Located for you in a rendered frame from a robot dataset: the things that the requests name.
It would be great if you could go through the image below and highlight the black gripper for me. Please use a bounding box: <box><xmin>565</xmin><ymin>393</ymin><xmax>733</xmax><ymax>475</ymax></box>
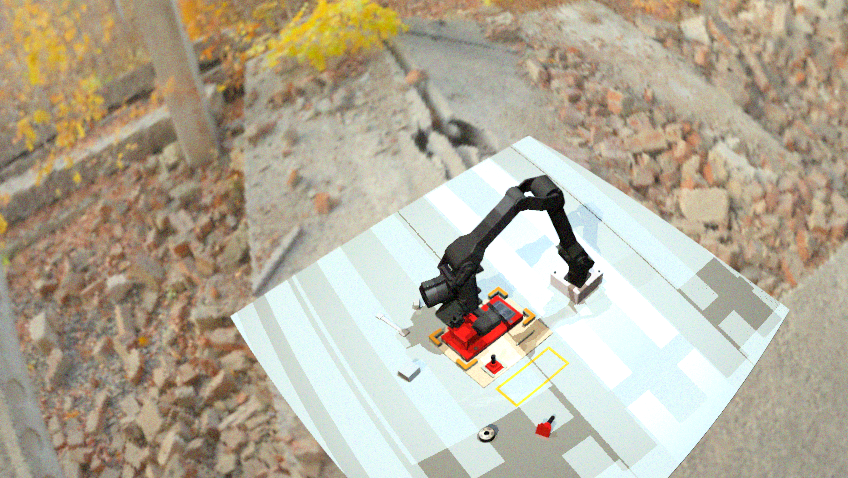
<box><xmin>453</xmin><ymin>286</ymin><xmax>501</xmax><ymax>336</ymax></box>

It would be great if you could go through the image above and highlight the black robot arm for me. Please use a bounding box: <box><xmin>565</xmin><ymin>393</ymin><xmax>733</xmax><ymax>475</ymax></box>
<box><xmin>419</xmin><ymin>175</ymin><xmax>595</xmax><ymax>328</ymax></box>

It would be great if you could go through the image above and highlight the black toy tyre with white hub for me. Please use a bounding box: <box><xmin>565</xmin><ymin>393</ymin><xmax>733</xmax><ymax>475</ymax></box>
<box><xmin>479</xmin><ymin>427</ymin><xmax>495</xmax><ymax>443</ymax></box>

